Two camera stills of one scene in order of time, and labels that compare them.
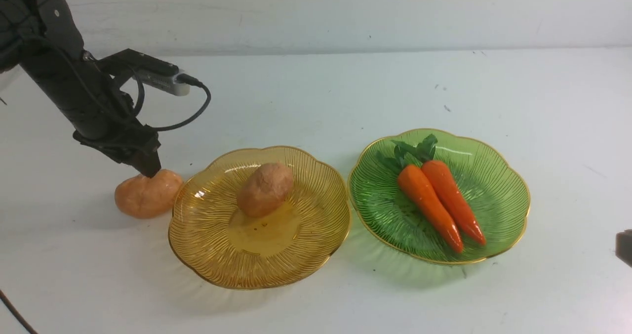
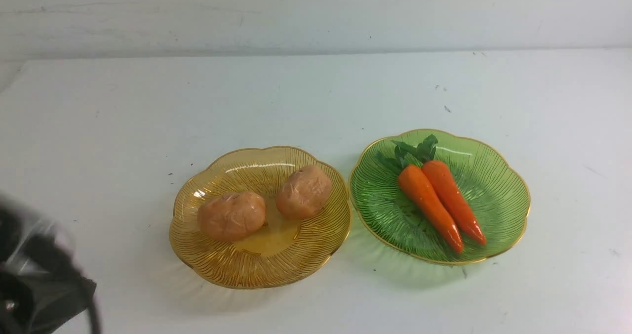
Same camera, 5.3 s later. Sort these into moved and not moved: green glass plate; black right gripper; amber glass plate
Moved: black right gripper
Not moved: amber glass plate; green glass plate
